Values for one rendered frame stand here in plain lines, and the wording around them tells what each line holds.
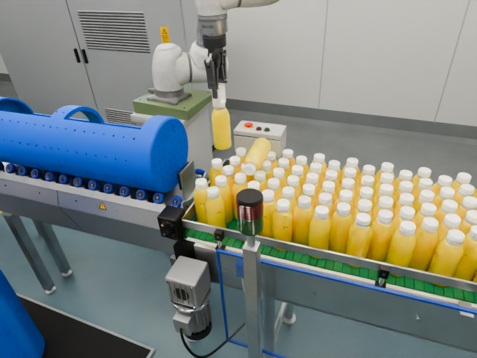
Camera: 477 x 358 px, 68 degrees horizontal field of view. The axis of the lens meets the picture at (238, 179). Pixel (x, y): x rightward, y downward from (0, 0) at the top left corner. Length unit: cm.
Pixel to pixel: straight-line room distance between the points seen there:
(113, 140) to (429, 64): 312
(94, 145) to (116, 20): 197
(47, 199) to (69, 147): 37
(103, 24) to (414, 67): 279
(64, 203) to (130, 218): 33
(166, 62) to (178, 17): 105
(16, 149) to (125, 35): 178
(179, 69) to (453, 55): 265
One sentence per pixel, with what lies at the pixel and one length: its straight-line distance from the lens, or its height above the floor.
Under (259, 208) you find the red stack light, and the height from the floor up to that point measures 124.
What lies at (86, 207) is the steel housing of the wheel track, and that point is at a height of 86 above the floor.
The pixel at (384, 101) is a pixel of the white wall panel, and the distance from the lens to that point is 397.
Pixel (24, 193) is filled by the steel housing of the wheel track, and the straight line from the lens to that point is 184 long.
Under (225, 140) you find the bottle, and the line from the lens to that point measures 130.
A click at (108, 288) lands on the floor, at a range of 243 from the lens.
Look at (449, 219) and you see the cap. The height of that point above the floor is 108.
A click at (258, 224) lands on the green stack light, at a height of 119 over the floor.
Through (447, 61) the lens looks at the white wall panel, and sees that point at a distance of 386.
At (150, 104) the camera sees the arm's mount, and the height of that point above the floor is 106.
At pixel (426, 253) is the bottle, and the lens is 116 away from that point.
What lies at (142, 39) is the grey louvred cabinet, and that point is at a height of 112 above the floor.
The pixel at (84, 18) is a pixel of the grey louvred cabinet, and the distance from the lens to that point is 345.
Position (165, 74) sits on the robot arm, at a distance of 188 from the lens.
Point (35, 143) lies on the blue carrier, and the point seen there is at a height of 114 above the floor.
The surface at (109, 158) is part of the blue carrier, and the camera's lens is 133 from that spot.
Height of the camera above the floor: 176
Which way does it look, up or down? 34 degrees down
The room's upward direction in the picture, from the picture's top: 3 degrees counter-clockwise
